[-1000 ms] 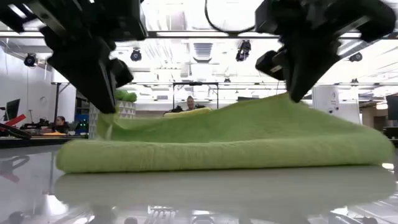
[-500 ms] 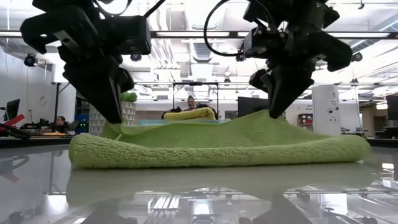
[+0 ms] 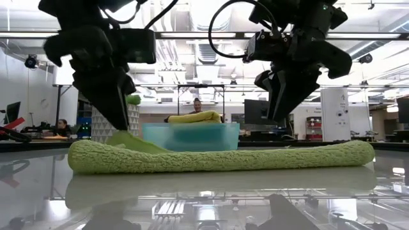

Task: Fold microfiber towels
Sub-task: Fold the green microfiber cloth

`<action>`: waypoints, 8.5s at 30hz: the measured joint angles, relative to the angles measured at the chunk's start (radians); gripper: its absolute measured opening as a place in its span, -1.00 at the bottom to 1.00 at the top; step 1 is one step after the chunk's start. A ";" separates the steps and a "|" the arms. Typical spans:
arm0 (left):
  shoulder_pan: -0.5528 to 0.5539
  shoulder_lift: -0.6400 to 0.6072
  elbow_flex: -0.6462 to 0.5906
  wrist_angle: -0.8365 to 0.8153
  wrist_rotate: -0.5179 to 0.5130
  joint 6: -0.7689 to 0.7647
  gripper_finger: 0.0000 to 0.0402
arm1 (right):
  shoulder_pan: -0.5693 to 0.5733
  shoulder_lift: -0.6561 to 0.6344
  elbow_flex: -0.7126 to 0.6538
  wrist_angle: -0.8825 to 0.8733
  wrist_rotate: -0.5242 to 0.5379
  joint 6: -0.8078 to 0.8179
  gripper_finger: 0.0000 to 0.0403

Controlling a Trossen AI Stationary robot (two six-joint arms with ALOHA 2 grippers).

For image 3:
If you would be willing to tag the silver ceiling air duct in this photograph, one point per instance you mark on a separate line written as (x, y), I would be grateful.
(207, 54)

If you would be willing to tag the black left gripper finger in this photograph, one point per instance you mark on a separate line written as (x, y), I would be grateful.
(108, 99)

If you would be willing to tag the person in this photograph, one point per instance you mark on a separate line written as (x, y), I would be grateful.
(196, 107)
(63, 126)

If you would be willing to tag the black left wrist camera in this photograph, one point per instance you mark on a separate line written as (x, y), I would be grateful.
(134, 44)

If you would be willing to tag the black background rig frame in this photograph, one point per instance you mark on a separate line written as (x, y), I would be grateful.
(201, 85)

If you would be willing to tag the red bar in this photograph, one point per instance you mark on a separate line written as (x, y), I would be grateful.
(14, 124)

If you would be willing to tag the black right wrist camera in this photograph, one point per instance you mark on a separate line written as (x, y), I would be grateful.
(265, 46)

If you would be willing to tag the green artificial succulent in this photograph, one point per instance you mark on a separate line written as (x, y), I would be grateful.
(134, 99)

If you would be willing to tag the black ceiling-mounted camera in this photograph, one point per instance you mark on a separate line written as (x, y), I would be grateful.
(365, 58)
(32, 61)

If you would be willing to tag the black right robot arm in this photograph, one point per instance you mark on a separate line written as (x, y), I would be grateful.
(303, 16)

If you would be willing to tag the yellow microfiber towel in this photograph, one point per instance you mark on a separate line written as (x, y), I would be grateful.
(198, 117)

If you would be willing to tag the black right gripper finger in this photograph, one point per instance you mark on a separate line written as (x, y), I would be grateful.
(271, 83)
(294, 92)

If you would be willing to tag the translucent teal plastic bin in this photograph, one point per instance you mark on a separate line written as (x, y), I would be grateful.
(153, 134)

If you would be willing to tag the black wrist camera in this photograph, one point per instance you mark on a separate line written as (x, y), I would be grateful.
(134, 44)
(265, 46)

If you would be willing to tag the shelf with red bins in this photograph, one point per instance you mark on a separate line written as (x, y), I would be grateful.
(313, 127)

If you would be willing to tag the lime green microfiber towel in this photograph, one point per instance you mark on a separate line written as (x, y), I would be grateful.
(223, 159)

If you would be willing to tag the black aluminium frame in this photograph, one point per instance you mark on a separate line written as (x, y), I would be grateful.
(198, 35)

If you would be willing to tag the white patterned plant pot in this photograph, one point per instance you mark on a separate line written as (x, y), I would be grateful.
(134, 118)

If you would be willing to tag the white square column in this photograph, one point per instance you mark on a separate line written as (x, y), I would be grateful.
(335, 111)

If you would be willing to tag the black computer monitor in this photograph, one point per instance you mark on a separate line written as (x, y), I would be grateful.
(255, 111)
(403, 110)
(13, 111)

